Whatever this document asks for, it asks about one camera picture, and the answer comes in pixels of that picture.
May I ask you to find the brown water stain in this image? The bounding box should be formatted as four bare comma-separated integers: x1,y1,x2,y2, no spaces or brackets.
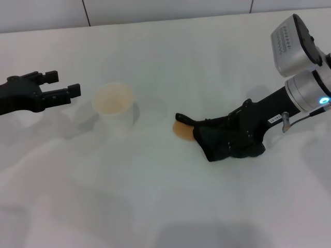
172,120,195,143

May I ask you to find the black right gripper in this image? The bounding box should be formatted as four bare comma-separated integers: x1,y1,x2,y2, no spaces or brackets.
196,87,302,156

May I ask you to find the dark blue rag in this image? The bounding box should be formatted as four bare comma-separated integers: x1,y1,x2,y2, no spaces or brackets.
175,112,266,163

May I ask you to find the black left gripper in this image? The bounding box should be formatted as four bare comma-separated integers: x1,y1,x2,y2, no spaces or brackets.
0,70,82,116

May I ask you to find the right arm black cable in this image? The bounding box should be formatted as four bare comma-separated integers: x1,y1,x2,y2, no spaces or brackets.
281,104,331,133

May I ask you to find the white paper cup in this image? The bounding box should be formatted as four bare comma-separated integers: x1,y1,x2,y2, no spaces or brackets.
91,82,136,135

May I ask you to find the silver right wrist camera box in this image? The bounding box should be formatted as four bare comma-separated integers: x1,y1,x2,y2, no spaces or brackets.
269,13,325,79

